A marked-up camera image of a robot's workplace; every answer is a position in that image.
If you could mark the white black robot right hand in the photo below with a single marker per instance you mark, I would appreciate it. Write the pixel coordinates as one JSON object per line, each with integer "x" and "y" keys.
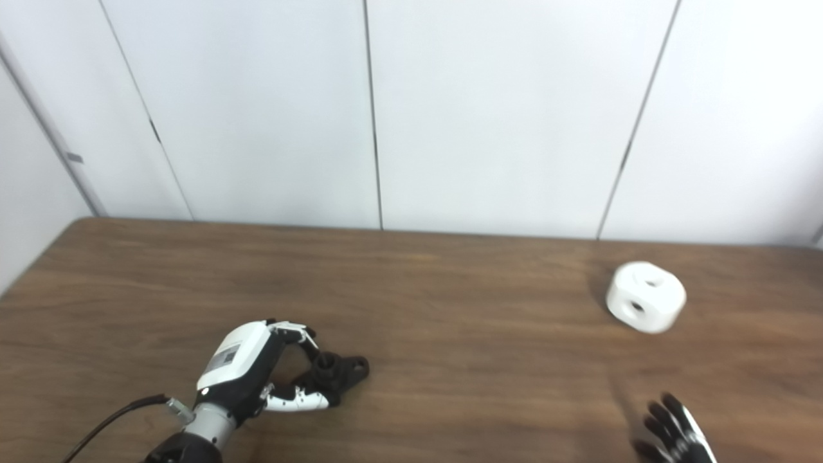
{"x": 675, "y": 437}

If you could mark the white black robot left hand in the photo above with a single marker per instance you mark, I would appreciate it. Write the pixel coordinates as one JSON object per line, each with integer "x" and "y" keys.
{"x": 235, "y": 360}

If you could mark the black flanged holder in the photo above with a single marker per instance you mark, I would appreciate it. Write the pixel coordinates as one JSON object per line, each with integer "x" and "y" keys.
{"x": 334, "y": 373}

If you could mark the round white piece with holes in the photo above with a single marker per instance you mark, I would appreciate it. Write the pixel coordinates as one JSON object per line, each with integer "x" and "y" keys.
{"x": 659, "y": 308}

